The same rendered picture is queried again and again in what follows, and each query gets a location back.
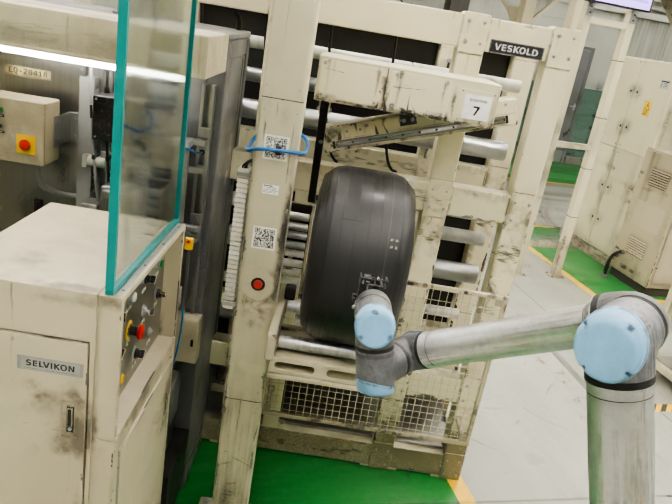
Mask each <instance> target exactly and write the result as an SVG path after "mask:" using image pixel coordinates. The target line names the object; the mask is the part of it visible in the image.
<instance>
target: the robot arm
mask: <svg viewBox="0 0 672 504"><path fill-rule="evenodd" d="M384 283H385V284H384ZM383 285H385V288H383ZM387 287H388V278H387V277H386V279H385V281H384V280H383V279H379V277H378V278H374V277H371V274H364V277H362V272H361V274H360V279H359V289H358V290H357V293H353V294H352V302H355V304H354V305H352V309H354V319H355V320H354V334H355V361H356V377H355V380H356V387H357V390H358V391H359V392H360V393H362V394H364V395H367V396H371V397H385V396H389V395H391V394H393V393H394V390H395V381H397V380H399V379H401V378H402V377H404V376H406V375H407V374H409V373H411V372H413V371H416V370H423V369H430V368H434V367H438V366H446V365H454V364H462V363H470V362H478V361H486V360H493V359H501V358H509V357H517V356H525V355H533V354H541V353H549V352H557V351H565V350H572V349H574V353H575V357H576V360H577V362H578V364H579V365H580V366H582V368H583V369H584V380H585V382H586V407H587V443H588V480H589V504H655V418H654V386H655V384H656V352H657V351H658V350H659V349H660V348H661V347H662V346H663V345H664V343H665V341H666V339H667V337H668V334H669V319H668V316H667V314H666V312H665V310H664V308H663V307H662V306H661V304H659V303H658V302H657V301H656V300H655V299H653V298H652V297H650V296H648V295H645V294H643V293H639V292H633V291H617V292H608V293H602V294H596V295H593V296H592V297H591V299H590V301H589V302H588V304H584V305H578V306H572V307H566V308H561V309H555V310H549V311H543V312H538V313H532V314H526V315H520V316H515V317H509V318H503V319H497V320H492V321H486V322H480V323H474V324H469V325H463V326H457V327H451V328H446V329H440V330H434V331H421V330H413V331H408V332H406V333H404V334H403V335H402V336H400V337H398V338H396V339H394V334H395V331H396V322H395V318H394V316H393V313H392V307H391V302H390V300H389V298H388V296H387V295H386V292H387Z"/></svg>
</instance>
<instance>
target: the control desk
mask: <svg viewBox="0 0 672 504"><path fill-rule="evenodd" d="M108 216H109V212H107V211H101V210H95V209H89V208H82V207H76V206H70V205H64V204H58V203H49V204H47V205H46V206H44V207H42V208H41V209H39V210H37V211H35V212H34V213H32V214H30V215H29V216H27V217H25V218H24V219H22V220H20V221H19V222H17V223H15V224H14V225H12V226H10V227H9V228H7V229H5V230H3V231H2V232H0V504H161V493H162V482H163V471H164V459H165V448H166V437H167V425H168V414H169V403H170V391H171V380H172V369H173V357H174V346H175V334H176V326H177V315H178V303H179V292H180V281H181V270H182V258H183V247H184V236H185V224H180V223H177V225H176V226H175V227H174V228H173V229H172V230H171V231H170V232H169V234H168V235H167V236H166V237H165V238H164V239H163V240H162V241H161V243H160V244H159V245H158V246H157V247H156V248H155V249H154V250H153V252H152V253H151V254H150V255H149V256H148V257H147V258H146V259H145V261H144V262H143V263H142V264H141V265H140V266H139V267H138V268H137V270H136V271H135V272H134V273H133V274H132V275H131V276H130V277H129V279H128V280H127V281H126V282H125V283H124V284H123V285H122V286H121V288H120V289H119V290H118V291H117V292H116V293H115V294H114V295H113V296H112V295H106V294H105V280H106V259H107V237H108Z"/></svg>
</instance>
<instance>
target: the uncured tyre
mask: <svg viewBox="0 0 672 504"><path fill-rule="evenodd" d="M340 217H341V218H347V219H353V220H359V221H364V223H363V222H357V221H351V220H345V219H340ZM415 218H416V196H415V191H414V189H413V188H412V187H411V185H410V184H409V183H408V181H407V180H406V179H405V178H404V177H402V176H400V175H398V174H396V173H390V172H384V171H378V170H372V169H366V168H360V167H354V166H348V165H344V166H337V167H336V168H334V169H332V170H331V171H329V172H328V173H326V174H325V176H324V179H323V181H322V184H321V187H320V190H319V194H318V199H317V205H316V210H315V216H314V222H313V227H312V233H311V239H310V245H309V251H308V257H307V264H306V270H305V276H304V283H303V290H302V296H301V304H300V324H301V326H302V327H303V328H304V330H305V331H306V332H307V333H308V335H309V336H311V337H313V338H315V339H317V340H322V341H328V342H334V343H340V344H347V345H353V346H355V334H354V320H355V319H354V309H352V305H354V304H355V302H352V294H353V293H357V290H358V289H359V279H360V274H361V272H362V277H364V274H371V277H374V278H378V277H379V279H383V280H384V281H385V279H386V277H387V278H388V287H387V292H386V295H387V296H388V298H389V300H390V302H391V307H392V313H393V316H394V318H395V322H396V324H397V321H398V317H399V314H400V310H401V307H402V304H403V300H404V296H405V291H406V287H407V282H408V277H409V272H410V266H411V259H412V252H413V245H414V235H415ZM390 236H391V237H395V238H399V239H400V243H399V250H398V252H397V251H392V250H388V248H389V241H390Z"/></svg>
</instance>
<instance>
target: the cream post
mask: <svg viewBox="0 0 672 504"><path fill-rule="evenodd" d="M320 4H321V0H272V9H271V17H270V25H269V33H268V42H267V50H266V58H265V67H264V75H263V83H262V91H261V95H262V96H261V100H260V108H259V116H258V124H257V133H256V141H255V147H264V139H265V134H271V135H277V136H283V137H288V138H290V141H289V148H288V150H295V151H299V150H300V143H301V136H302V129H303V122H304V115H305V108H306V101H307V94H308V87H309V80H310V73H311V67H312V60H313V53H314V46H315V39H316V32H317V25H318V18H319V11H320ZM262 155H263V151H254V157H253V166H252V174H251V182H250V191H249V199H248V207H247V215H246V224H245V232H244V240H243V250H242V257H241V265H240V273H239V282H238V290H237V298H236V308H235V316H234V323H233V331H232V339H231V348H230V356H229V364H228V373H227V381H226V389H225V397H224V406H223V414H222V422H221V430H220V439H219V447H218V455H217V463H216V472H215V480H214V489H213V497H212V504H248V503H249V496H250V489H251V482H252V475H253V468H254V462H255V455H256V448H257V441H258V434H259V427H260V420H261V413H262V406H263V399H264V392H265V385H266V378H267V371H268V363H269V360H265V359H264V357H265V350H266V343H267V336H268V331H269V328H270V325H271V321H272V318H273V317H274V313H275V310H276V306H277V302H278V295H279V288H280V281H281V274H282V268H283V261H284V254H285V247H286V240H287V233H288V226H289V219H290V212H291V205H292V198H293V191H294V184H295V177H296V170H297V164H298V157H299V155H294V154H288V156H287V162H282V161H276V160H270V159H264V158H262ZM263 184H269V185H275V186H279V191H278V195H272V194H266V193H262V187H263ZM254 225H256V226H262V227H268V228H274V229H277V235H276V242H275V249H274V251H270V250H264V249H258V248H252V247H251V242H252V234H253V226H254ZM255 280H260V281H261V282H262V283H263V285H262V288H260V289H256V288H254V286H253V283H254V281H255Z"/></svg>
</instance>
